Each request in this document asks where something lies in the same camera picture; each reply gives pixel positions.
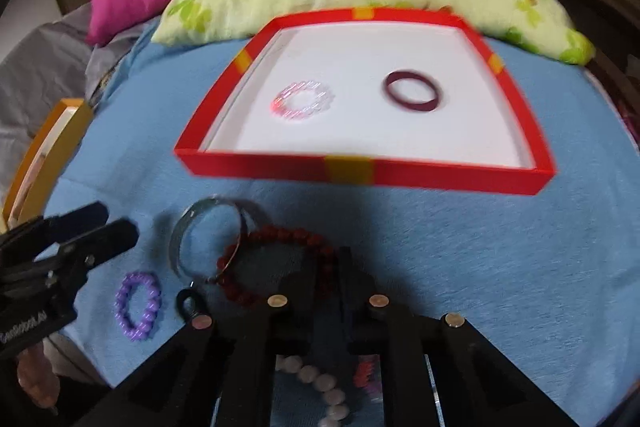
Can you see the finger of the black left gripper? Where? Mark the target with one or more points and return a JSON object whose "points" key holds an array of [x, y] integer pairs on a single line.
{"points": [[75, 216], [83, 246]]}

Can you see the silver metal bangle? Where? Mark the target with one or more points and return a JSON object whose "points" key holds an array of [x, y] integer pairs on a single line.
{"points": [[209, 236]]}

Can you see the red jewelry box tray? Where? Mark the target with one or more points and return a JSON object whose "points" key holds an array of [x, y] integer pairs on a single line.
{"points": [[384, 97]]}

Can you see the left hand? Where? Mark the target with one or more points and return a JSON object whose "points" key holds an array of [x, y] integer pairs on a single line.
{"points": [[36, 377]]}

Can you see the orange box lid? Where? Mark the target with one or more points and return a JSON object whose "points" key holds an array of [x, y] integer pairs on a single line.
{"points": [[53, 147]]}

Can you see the grey bed sheet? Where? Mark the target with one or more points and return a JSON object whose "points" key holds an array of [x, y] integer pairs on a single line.
{"points": [[52, 62]]}

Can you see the blue blanket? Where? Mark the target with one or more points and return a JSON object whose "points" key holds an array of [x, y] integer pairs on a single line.
{"points": [[551, 280]]}

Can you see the wooden shelf table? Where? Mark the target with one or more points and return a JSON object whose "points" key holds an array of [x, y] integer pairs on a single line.
{"points": [[613, 28]]}

